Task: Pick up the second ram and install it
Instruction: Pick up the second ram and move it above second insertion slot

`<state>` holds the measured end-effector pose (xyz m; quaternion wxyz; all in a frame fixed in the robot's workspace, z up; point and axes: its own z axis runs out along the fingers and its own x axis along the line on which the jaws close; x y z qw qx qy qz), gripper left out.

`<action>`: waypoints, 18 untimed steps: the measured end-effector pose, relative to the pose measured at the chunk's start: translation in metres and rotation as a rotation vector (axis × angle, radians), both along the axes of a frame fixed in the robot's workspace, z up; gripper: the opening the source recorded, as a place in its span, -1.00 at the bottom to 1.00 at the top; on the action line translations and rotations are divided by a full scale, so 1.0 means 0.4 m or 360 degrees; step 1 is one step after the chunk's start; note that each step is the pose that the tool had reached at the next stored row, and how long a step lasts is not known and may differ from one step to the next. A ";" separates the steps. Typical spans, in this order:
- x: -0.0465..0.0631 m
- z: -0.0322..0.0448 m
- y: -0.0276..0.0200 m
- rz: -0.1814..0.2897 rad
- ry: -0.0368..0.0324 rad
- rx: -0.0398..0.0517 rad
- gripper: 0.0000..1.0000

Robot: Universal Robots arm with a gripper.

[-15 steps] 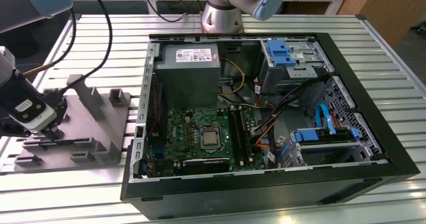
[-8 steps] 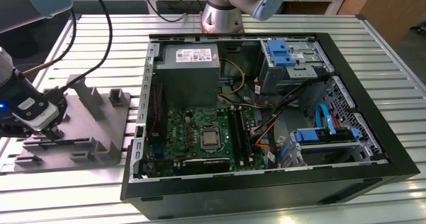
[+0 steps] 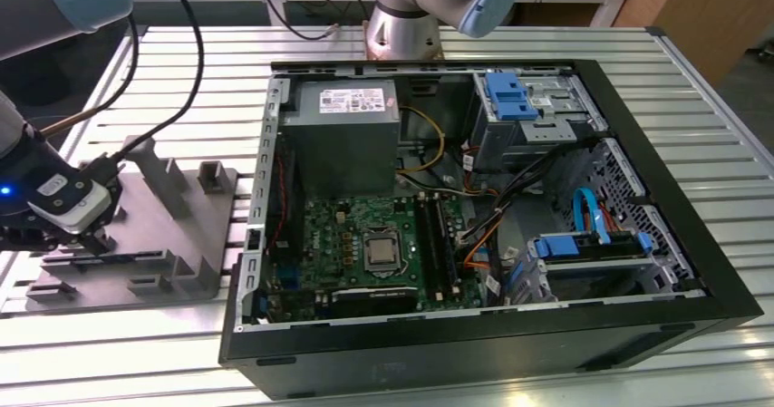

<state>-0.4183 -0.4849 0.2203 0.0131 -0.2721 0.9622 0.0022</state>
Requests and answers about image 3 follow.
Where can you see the grey power supply unit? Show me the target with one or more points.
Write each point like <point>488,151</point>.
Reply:
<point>340,153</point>

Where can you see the white and grey wrist camera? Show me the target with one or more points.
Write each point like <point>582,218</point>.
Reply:
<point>73,203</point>

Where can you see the grey parts rack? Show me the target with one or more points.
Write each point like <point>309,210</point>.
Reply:
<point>158,244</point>

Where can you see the hard disk in blue carrier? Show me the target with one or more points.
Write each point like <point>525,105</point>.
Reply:
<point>605,248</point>

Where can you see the black CPU socket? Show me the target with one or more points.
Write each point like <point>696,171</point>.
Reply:
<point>382,274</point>

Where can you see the black office chair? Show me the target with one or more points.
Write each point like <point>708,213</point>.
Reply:
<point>61,76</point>

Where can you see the wooden cabinet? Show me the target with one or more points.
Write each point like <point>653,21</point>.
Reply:
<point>713,17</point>

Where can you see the dark RAM stick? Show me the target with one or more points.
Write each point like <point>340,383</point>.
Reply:
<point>449,248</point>
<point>139,257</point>

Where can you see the silver CPU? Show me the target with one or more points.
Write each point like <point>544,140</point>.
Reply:
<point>380,250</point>

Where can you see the metal drive cage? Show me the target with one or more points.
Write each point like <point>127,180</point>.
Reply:
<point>545,130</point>

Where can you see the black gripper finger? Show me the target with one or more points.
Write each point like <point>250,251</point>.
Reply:
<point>98,244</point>

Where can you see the metal disk bay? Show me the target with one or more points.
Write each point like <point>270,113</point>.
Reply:
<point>605,273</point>

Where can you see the black open PC case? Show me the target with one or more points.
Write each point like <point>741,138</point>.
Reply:
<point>424,357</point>

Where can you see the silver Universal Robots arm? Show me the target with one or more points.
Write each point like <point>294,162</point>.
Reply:
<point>400,31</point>

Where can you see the blue drive bay latch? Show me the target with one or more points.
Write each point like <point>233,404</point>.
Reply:
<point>505,94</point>

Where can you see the black graphics card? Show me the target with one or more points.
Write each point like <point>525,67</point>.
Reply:
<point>376,300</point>

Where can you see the green motherboard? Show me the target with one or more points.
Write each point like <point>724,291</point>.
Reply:
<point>326,244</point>

